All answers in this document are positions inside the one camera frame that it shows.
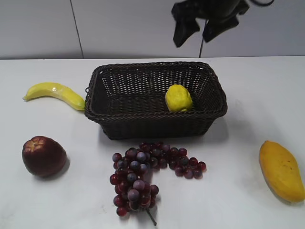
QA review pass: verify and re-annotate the yellow mango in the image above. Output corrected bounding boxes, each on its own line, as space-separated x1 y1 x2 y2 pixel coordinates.
259 141 305 203

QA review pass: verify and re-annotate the dark red apple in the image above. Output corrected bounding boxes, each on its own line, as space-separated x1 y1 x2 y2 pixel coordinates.
21 136 67 177

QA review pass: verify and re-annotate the yellow lemon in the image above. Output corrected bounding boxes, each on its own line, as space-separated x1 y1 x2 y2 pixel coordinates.
165 84 193 112

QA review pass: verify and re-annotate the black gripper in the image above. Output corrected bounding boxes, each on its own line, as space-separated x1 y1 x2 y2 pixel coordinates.
171 0 250 48

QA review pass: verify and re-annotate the dark brown woven basket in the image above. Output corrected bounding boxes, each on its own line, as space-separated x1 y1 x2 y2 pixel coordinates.
84 62 228 140

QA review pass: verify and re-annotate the yellow banana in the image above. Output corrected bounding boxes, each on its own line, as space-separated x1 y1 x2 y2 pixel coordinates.
23 82 85 111

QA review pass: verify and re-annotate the red grape bunch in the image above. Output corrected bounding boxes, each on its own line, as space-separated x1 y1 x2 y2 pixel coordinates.
109 142 207 226

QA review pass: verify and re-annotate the black cable loop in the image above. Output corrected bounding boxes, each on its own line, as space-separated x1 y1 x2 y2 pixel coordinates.
250 0 275 7

